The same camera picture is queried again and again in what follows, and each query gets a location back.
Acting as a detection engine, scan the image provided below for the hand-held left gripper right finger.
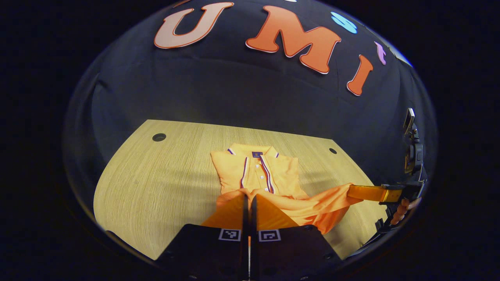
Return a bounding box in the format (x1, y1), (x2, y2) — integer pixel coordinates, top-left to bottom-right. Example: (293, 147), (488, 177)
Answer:
(250, 195), (344, 281)

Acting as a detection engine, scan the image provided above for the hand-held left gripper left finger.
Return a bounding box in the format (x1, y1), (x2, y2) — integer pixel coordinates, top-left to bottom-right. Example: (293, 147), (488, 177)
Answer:
(156, 194), (250, 281)

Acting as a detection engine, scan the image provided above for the orange T-shirt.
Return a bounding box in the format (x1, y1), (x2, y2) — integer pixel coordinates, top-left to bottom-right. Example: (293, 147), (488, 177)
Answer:
(201, 144), (364, 235)

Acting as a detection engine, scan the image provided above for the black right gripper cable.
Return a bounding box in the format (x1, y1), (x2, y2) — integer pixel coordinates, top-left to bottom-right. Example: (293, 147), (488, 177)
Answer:
(346, 228), (393, 258)

